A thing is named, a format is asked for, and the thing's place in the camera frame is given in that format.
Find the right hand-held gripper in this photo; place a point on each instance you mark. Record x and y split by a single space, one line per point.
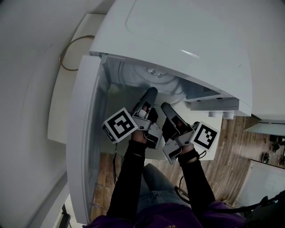
204 137

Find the clear glass turntable plate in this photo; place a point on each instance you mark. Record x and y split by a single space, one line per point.
138 75

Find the white microwave oven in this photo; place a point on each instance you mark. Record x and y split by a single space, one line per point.
178 33

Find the frosted glass table top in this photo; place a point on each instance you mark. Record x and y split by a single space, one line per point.
267 128

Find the white microwave knob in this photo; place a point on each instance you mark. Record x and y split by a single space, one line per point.
228 115
212 114

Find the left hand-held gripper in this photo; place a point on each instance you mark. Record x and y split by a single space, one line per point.
120 125

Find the person's right forearm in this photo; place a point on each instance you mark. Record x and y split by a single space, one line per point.
196 182

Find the black chair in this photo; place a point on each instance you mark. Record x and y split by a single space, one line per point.
267 213

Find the white cabinet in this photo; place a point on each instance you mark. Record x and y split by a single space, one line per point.
265 182

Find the person's blue jeans leg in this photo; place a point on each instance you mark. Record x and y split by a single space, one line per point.
158 187

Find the white table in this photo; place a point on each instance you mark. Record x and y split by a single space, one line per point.
62 111

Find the person's purple top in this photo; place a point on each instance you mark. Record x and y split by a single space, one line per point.
155 218

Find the person's left forearm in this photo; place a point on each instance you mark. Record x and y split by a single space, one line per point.
128 178

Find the black equipment clutter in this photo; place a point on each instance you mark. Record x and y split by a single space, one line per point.
275 149

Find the white microwave door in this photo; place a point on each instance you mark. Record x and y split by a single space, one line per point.
80 133

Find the person's left hand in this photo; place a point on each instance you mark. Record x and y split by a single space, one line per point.
145 108

